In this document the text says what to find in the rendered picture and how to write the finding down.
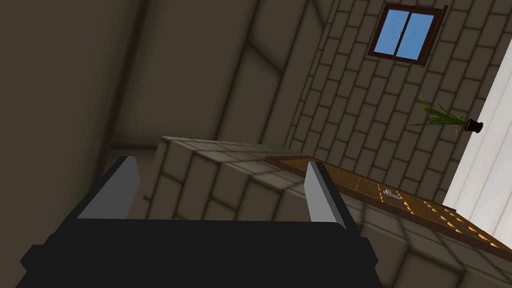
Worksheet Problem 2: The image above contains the dark framed window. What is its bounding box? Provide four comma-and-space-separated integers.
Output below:
367, 3, 449, 68

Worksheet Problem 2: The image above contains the brown wooden door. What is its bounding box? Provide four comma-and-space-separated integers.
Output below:
263, 155, 512, 253

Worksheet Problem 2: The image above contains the green potted plant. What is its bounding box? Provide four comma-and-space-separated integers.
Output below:
407, 94, 485, 134

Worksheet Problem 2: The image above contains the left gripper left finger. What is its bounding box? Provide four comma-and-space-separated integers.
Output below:
67, 155, 142, 221

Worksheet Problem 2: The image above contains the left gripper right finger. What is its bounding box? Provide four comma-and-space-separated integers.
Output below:
303, 160, 360, 232

